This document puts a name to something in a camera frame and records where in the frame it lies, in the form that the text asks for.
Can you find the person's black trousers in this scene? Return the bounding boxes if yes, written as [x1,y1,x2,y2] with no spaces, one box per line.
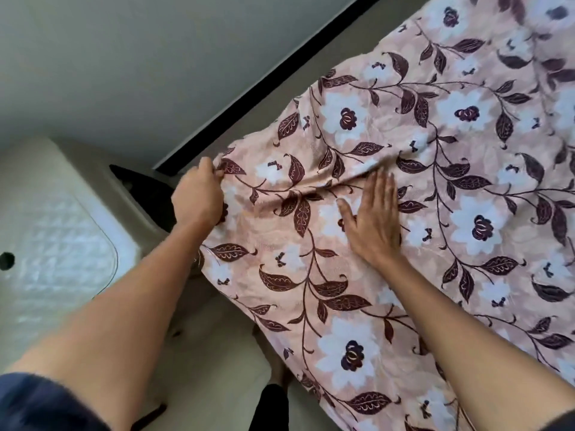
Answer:
[248,383,290,431]

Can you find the person's left foot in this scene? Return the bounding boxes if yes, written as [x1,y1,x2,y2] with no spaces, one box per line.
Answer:
[253,325,293,387]

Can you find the person's right forearm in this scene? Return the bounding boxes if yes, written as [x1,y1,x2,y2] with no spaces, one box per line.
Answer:
[382,251,575,431]

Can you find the person's left forearm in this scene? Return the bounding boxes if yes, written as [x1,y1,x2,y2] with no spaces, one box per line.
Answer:
[7,219,212,431]

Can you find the pink floral bed sheet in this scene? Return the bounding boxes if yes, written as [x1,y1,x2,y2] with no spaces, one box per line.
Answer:
[195,0,575,431]

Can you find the person's right hand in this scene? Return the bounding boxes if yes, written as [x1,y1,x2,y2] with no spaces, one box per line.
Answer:
[335,169,403,269]

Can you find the person's left hand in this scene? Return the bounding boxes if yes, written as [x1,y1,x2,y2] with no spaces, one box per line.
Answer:
[170,156,225,230]

